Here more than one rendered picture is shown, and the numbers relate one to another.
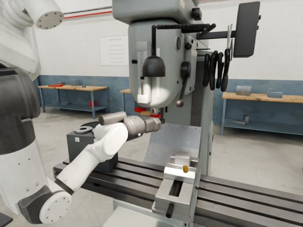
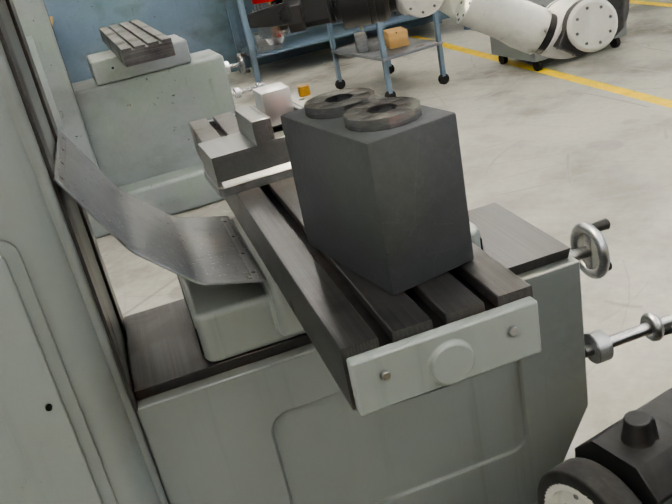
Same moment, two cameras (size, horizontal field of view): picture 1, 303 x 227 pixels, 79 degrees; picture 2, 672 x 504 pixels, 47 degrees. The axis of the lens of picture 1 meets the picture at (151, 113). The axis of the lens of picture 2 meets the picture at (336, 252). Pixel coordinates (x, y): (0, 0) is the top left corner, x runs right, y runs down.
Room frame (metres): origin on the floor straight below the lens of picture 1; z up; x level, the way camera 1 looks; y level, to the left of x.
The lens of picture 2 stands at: (1.47, 1.01, 1.39)
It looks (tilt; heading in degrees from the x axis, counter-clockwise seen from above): 24 degrees down; 235
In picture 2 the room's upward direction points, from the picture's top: 12 degrees counter-clockwise
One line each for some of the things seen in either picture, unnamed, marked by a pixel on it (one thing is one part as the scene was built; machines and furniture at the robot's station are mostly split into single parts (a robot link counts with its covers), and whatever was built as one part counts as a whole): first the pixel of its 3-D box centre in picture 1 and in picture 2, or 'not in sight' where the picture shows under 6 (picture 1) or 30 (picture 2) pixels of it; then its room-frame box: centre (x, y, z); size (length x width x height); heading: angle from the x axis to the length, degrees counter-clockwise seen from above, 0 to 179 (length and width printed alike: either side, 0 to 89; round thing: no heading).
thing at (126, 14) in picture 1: (159, 12); not in sight; (0.81, -0.03, 1.68); 0.34 x 0.24 x 0.10; 158
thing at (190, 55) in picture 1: (169, 66); not in sight; (0.95, -0.09, 1.47); 0.24 x 0.19 x 0.26; 68
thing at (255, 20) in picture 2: not in sight; (268, 17); (0.79, 0.01, 1.24); 0.06 x 0.02 x 0.03; 137
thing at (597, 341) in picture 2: not in sight; (633, 333); (0.33, 0.32, 0.54); 0.22 x 0.06 x 0.06; 158
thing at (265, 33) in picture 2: not in sight; (270, 18); (0.77, -0.02, 1.23); 0.05 x 0.05 x 0.06
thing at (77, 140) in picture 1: (93, 147); (373, 180); (0.89, 0.30, 1.06); 0.22 x 0.12 x 0.20; 79
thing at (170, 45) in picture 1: (156, 66); not in sight; (0.77, -0.02, 1.47); 0.21 x 0.19 x 0.32; 68
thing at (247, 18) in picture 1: (245, 33); not in sight; (0.92, -0.44, 1.62); 0.20 x 0.09 x 0.21; 158
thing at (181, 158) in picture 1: (182, 161); (274, 104); (0.72, -0.14, 1.07); 0.06 x 0.05 x 0.06; 70
